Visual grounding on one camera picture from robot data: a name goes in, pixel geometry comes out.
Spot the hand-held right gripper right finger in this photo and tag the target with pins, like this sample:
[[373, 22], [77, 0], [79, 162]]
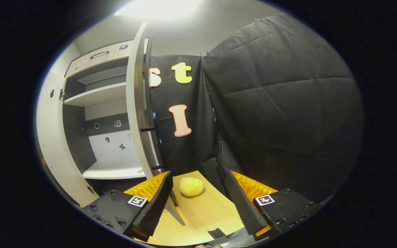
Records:
[[240, 203]]

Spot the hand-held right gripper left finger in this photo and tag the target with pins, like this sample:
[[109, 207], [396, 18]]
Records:
[[157, 203]]

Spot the cabinet door with box sticker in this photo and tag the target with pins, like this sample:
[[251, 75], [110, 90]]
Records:
[[134, 103]]

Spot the grey double-door shoe cabinet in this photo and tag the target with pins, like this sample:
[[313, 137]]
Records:
[[78, 137]]

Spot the cabinet door with checkered sticker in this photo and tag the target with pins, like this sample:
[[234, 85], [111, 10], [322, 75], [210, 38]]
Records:
[[52, 137]]

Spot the white inner cabinet shelf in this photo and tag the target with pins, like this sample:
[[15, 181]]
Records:
[[98, 95]]

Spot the metal door hinge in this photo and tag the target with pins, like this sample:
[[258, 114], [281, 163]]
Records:
[[62, 93]]

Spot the grey cabinet drawer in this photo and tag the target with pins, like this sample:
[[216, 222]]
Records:
[[95, 60]]

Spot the yellow round plush toy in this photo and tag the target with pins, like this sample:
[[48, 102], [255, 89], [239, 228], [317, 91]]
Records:
[[191, 186]]

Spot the black backdrop cloth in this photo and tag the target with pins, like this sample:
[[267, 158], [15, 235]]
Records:
[[271, 103]]

